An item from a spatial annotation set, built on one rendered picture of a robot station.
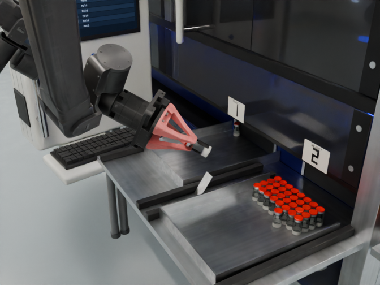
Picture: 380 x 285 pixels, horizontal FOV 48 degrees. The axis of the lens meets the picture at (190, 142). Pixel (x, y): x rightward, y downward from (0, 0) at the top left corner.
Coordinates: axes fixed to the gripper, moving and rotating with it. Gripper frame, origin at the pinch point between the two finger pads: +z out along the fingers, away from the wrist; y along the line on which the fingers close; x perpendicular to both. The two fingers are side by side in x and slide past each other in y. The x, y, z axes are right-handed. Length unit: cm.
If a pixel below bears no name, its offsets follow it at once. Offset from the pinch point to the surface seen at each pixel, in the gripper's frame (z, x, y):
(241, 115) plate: 12, 47, -30
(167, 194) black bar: 2.8, 13.1, -36.9
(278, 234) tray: 29.6, 8.7, -23.6
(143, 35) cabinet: -31, 79, -47
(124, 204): -8, 54, -120
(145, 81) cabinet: -23, 74, -63
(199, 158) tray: 8, 36, -44
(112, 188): -16, 53, -112
